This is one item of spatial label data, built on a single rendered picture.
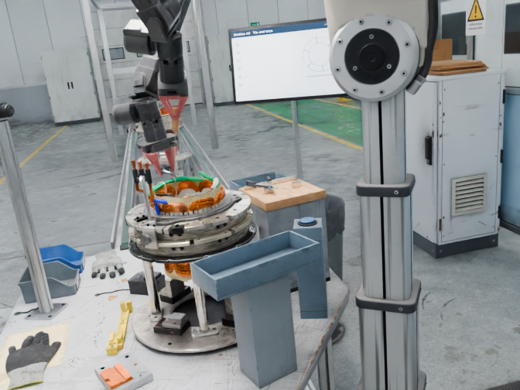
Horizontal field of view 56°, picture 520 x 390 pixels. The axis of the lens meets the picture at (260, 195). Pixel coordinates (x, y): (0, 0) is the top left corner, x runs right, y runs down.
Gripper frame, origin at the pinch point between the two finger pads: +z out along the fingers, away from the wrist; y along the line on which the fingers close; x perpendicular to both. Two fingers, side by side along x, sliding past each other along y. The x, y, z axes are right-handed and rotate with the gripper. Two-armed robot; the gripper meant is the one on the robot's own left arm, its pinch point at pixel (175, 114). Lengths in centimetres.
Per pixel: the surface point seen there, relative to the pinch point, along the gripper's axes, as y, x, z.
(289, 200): 3.1, 29.2, 25.5
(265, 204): 4.9, 22.4, 25.2
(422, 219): -134, 160, 154
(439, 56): -208, 184, 66
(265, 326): 44, 16, 26
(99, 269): -20, -30, 68
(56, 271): -18, -43, 65
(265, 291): 41.3, 16.3, 19.2
